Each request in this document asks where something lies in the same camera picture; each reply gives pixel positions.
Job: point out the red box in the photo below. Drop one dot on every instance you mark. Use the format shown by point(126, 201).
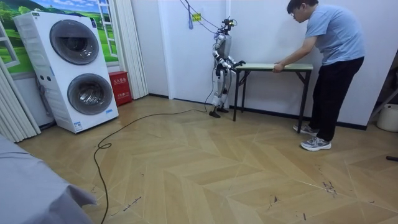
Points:
point(120, 88)

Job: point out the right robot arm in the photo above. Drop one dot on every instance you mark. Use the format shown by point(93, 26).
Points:
point(221, 59)

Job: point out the black rod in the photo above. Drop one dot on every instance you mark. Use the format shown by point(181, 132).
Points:
point(392, 158)

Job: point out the landscape wall poster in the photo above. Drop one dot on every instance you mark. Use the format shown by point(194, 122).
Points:
point(105, 29)

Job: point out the robot body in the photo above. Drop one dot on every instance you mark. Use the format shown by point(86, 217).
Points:
point(224, 43)

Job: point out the folding table with black legs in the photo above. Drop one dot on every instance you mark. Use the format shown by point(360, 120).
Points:
point(264, 66)

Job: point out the robot legs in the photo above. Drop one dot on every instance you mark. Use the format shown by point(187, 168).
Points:
point(222, 88)

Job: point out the yellow wall label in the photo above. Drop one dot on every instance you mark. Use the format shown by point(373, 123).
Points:
point(196, 17)

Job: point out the white stacked washing machine tower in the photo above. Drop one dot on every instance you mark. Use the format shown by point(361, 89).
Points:
point(66, 71)

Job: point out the grey bed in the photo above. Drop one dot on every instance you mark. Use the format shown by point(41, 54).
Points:
point(31, 189)

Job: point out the white bin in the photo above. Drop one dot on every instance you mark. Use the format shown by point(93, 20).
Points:
point(388, 119)

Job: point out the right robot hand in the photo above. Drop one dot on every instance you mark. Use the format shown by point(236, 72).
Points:
point(238, 64)

